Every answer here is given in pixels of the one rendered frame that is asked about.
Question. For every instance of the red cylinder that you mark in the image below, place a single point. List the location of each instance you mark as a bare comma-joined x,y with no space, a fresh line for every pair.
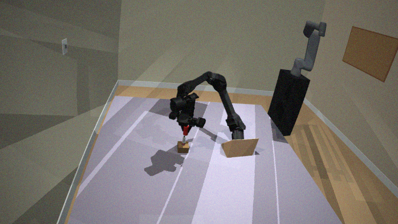
185,130

